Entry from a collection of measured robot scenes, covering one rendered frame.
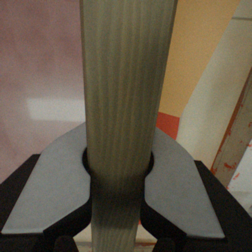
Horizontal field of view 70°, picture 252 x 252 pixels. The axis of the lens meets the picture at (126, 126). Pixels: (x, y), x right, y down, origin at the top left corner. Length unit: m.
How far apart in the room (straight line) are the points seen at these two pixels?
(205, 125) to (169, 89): 0.06
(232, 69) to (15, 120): 0.21
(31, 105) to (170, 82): 0.13
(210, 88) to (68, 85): 0.13
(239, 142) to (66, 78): 0.17
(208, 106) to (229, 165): 0.06
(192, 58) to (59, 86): 0.12
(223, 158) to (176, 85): 0.10
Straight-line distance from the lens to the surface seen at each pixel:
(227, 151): 0.22
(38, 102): 0.19
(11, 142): 0.23
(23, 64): 0.18
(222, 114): 0.21
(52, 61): 0.17
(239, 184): 0.22
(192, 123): 0.20
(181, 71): 0.17
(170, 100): 0.18
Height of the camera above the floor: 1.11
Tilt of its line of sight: 60 degrees down
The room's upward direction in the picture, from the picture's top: 178 degrees clockwise
